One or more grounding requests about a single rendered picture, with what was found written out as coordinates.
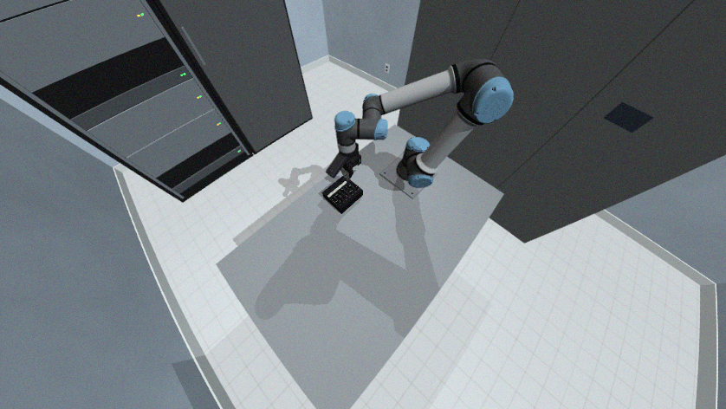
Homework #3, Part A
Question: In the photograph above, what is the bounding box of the black lighting desk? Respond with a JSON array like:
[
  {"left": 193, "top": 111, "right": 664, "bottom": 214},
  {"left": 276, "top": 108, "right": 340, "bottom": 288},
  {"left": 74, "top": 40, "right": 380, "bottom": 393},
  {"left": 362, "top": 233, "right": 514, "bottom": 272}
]
[{"left": 322, "top": 176, "right": 363, "bottom": 214}]

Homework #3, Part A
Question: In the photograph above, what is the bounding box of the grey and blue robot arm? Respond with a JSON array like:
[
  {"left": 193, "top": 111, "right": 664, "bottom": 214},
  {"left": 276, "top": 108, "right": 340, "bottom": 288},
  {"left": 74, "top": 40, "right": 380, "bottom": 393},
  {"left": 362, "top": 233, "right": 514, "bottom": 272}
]
[{"left": 334, "top": 59, "right": 514, "bottom": 188}]

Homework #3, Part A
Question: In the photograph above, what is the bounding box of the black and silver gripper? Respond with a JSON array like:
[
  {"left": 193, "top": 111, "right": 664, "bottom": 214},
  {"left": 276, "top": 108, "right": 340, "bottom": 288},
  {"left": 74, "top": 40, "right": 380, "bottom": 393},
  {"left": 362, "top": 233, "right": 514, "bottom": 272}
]
[{"left": 339, "top": 143, "right": 361, "bottom": 180}]

